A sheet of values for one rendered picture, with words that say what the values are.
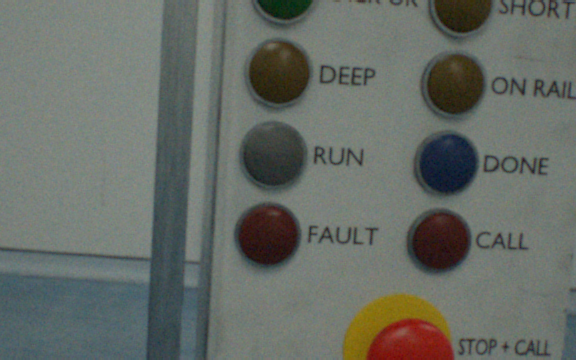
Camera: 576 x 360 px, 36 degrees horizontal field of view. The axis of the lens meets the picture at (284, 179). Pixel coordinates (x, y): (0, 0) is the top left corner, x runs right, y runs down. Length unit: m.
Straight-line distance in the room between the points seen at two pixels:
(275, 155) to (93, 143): 3.52
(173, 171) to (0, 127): 2.48
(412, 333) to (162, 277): 1.23
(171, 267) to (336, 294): 1.20
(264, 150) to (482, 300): 0.13
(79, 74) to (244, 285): 3.50
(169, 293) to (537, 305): 1.21
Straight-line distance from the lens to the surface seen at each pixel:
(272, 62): 0.39
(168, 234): 1.59
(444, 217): 0.41
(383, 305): 0.42
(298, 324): 0.42
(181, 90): 1.55
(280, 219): 0.40
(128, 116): 3.85
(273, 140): 0.39
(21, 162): 3.99
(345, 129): 0.40
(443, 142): 0.41
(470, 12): 0.41
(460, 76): 0.41
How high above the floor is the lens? 1.04
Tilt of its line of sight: 8 degrees down
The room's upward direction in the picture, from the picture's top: 4 degrees clockwise
